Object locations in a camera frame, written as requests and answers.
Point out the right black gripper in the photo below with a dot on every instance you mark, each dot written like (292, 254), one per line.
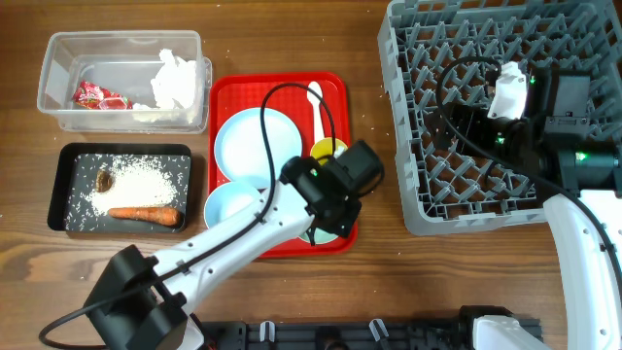
(471, 119)

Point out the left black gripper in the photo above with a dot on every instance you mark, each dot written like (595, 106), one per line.
(347, 223)

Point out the green bowl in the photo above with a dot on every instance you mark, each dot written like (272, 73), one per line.
(321, 237)

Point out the yellow plastic cup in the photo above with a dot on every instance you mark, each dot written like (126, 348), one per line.
(323, 149)

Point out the small light blue bowl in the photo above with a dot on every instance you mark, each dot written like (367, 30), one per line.
(226, 200)

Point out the orange carrot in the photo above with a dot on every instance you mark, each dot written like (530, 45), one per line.
(164, 216)

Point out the white rice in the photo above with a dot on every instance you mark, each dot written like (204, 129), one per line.
(140, 181)

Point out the white napkin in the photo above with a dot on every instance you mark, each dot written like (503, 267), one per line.
(174, 85)

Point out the brown food scrap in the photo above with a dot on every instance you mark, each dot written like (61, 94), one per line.
(104, 181)

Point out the red snack wrapper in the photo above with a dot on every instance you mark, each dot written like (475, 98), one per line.
(95, 97)

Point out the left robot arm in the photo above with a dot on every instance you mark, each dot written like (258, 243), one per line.
(144, 302)

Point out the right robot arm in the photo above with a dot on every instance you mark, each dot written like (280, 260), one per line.
(537, 126)

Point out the grey dishwasher rack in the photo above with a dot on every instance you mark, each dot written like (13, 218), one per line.
(440, 51)

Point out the black waste tray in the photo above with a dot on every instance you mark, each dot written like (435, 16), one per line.
(66, 163)

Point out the clear plastic waste bin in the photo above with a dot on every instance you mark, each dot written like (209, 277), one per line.
(122, 61)

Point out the large light blue plate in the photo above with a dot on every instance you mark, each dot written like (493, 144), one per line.
(239, 148)

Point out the white plastic spoon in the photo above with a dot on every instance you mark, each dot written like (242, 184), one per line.
(313, 96)

